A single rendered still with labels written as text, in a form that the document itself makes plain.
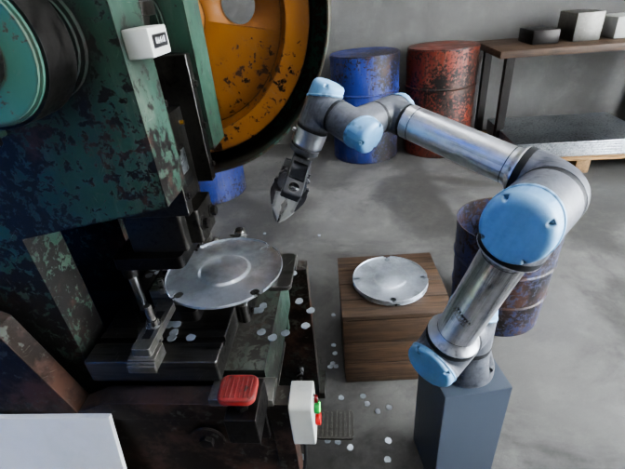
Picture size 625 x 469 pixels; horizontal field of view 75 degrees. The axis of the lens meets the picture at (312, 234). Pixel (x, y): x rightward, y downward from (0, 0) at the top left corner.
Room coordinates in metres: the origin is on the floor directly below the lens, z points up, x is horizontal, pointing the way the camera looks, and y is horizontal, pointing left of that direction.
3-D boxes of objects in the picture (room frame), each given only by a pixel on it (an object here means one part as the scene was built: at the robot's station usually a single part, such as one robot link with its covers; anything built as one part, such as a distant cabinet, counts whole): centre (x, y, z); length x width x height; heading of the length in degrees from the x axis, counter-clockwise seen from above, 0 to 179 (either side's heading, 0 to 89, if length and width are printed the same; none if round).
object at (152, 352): (0.68, 0.37, 0.76); 0.17 x 0.06 x 0.10; 174
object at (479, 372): (0.75, -0.38, 0.50); 0.15 x 0.15 x 0.10
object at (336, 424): (0.83, 0.22, 0.14); 0.59 x 0.10 x 0.05; 84
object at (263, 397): (0.51, 0.16, 0.62); 0.10 x 0.06 x 0.20; 174
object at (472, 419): (0.75, -0.38, 0.23); 0.18 x 0.18 x 0.45; 4
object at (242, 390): (0.49, 0.16, 0.72); 0.07 x 0.06 x 0.08; 84
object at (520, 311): (1.44, -0.82, 0.24); 0.42 x 0.42 x 0.48
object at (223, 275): (0.83, 0.23, 0.78); 0.29 x 0.29 x 0.01
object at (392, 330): (1.27, -0.29, 0.18); 0.40 x 0.38 x 0.35; 87
